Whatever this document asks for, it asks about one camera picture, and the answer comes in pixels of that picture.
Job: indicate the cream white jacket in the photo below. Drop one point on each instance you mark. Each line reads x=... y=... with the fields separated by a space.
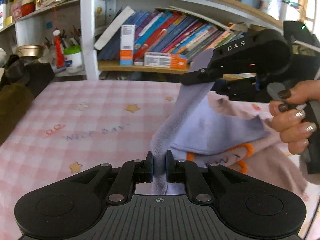
x=3 y=56

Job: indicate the brass metal bowl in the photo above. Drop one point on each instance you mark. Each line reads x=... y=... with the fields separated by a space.
x=30 y=50

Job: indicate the red tassel ornament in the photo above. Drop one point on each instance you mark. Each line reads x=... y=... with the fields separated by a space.
x=59 y=55

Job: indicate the dark brown clothes pile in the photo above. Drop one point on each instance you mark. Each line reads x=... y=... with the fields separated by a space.
x=20 y=85

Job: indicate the purple and pink sweater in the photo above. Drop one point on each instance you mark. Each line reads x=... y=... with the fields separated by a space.
x=207 y=128

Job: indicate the upright white orange box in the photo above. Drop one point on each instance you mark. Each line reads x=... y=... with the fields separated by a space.
x=127 y=41

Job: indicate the row of colourful books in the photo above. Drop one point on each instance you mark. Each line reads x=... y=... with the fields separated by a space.
x=165 y=30

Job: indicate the flat white orange box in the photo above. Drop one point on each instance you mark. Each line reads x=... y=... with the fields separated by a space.
x=165 y=60

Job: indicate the green lid white jar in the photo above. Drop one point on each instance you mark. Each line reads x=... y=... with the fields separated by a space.
x=73 y=59

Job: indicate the pink cartoon table mat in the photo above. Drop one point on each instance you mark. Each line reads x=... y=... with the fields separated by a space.
x=73 y=126

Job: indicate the wooden white bookshelf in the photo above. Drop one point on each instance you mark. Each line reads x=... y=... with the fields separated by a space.
x=87 y=37

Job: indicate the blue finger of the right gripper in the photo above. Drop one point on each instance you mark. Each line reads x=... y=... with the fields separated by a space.
x=196 y=77

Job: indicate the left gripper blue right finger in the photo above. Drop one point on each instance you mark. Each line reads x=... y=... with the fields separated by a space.
x=191 y=176

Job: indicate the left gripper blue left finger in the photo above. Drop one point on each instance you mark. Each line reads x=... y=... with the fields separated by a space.
x=130 y=174

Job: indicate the right hand painted nails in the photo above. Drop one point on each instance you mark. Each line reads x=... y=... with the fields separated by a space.
x=289 y=122

